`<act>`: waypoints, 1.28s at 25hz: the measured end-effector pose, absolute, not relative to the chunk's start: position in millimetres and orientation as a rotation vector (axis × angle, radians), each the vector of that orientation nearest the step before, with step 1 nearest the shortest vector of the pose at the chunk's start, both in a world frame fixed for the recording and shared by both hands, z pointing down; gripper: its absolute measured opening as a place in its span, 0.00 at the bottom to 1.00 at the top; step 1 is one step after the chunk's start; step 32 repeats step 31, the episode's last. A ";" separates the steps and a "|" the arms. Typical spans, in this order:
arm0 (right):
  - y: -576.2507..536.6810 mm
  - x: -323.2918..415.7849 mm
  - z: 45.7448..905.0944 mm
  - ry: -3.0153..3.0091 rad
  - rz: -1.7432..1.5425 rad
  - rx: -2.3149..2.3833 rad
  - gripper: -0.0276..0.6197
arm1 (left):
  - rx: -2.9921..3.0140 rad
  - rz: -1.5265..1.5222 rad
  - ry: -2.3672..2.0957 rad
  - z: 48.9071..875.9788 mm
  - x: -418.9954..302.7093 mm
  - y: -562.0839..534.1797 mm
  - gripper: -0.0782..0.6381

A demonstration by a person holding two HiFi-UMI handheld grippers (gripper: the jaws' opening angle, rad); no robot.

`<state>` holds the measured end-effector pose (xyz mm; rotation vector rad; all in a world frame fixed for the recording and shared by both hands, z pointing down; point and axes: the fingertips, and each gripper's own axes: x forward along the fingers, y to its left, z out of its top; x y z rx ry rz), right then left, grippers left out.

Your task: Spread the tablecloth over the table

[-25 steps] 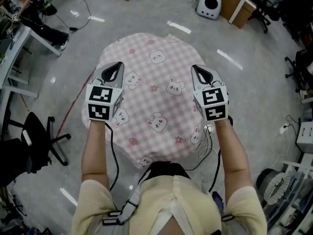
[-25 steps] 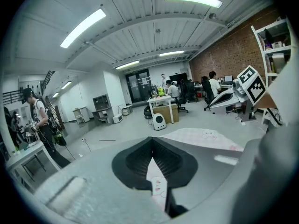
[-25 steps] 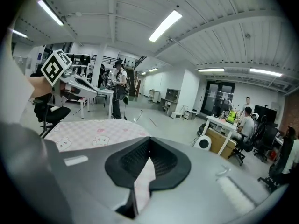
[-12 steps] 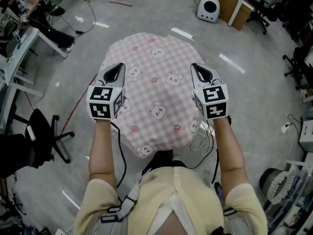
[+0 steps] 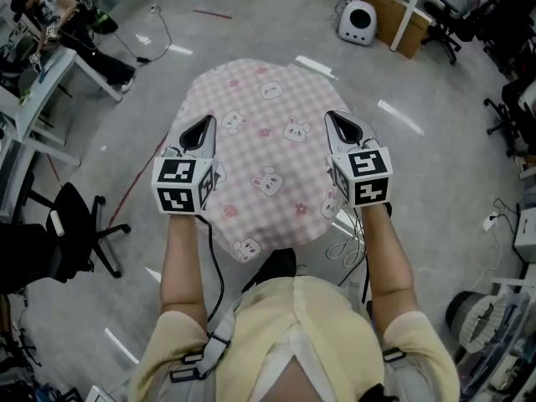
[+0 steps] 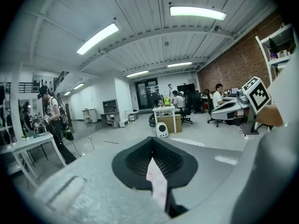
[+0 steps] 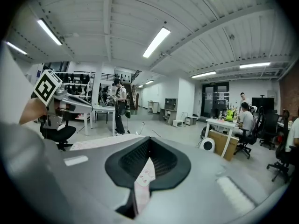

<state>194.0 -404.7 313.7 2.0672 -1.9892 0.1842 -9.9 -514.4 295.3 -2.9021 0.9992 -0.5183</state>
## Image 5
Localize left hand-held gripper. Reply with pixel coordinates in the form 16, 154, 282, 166
151, 115, 225, 216

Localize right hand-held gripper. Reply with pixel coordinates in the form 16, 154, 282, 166
325, 111, 394, 209

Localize pink checked bear-print tablecloth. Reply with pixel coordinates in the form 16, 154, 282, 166
166, 58, 349, 265

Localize person's left forearm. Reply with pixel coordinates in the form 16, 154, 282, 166
160, 214, 209, 324

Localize person's right forearm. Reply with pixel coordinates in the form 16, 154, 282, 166
358, 202, 422, 334

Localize white pet carrier backpack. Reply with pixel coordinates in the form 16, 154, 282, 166
337, 0, 379, 44

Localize brown cardboard box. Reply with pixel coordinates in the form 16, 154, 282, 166
358, 0, 433, 60

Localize black office chair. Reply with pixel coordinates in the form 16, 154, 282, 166
0, 181, 132, 296
420, 0, 479, 64
483, 77, 536, 158

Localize black green-trimmed bag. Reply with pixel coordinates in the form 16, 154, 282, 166
90, 8, 120, 36

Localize person's black shoe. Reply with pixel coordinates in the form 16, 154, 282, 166
245, 248, 309, 293

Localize white office desk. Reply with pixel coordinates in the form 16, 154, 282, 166
348, 0, 441, 53
0, 47, 123, 169

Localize white power adaptor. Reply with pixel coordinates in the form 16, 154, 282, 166
482, 210, 503, 232

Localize person's light short-sleeved shirt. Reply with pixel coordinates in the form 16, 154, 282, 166
127, 276, 461, 402

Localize white box unit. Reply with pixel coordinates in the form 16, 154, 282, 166
513, 201, 536, 264

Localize black bin with white frill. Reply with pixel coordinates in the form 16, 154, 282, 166
445, 290, 510, 354

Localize clear plastic storage bin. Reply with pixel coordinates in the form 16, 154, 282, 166
455, 291, 536, 402

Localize white storage unit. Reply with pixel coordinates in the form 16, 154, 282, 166
85, 385, 116, 402

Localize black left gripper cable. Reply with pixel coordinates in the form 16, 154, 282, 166
195, 214, 225, 322

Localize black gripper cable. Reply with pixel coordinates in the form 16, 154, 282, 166
195, 214, 225, 322
361, 240, 375, 310

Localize white floor cables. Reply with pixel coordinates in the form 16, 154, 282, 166
326, 209, 370, 270

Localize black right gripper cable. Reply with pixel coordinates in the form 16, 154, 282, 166
361, 240, 375, 310

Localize grey chest harness straps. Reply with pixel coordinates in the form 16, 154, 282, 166
169, 297, 405, 383

